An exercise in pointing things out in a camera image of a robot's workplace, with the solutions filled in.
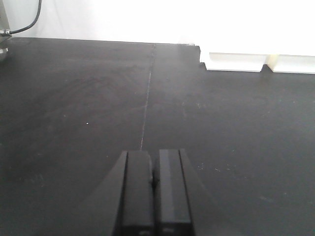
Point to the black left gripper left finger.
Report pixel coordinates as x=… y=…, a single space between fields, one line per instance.
x=122 y=205

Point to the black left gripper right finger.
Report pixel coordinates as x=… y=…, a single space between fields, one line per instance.
x=183 y=205

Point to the left white storage bin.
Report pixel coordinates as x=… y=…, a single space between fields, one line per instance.
x=231 y=61

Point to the white storage bin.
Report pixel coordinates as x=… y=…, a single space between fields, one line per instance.
x=291 y=64
x=231 y=61

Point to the middle white storage bin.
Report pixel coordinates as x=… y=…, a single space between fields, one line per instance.
x=291 y=64

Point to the steel equipment on left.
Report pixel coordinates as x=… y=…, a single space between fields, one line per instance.
x=4 y=31

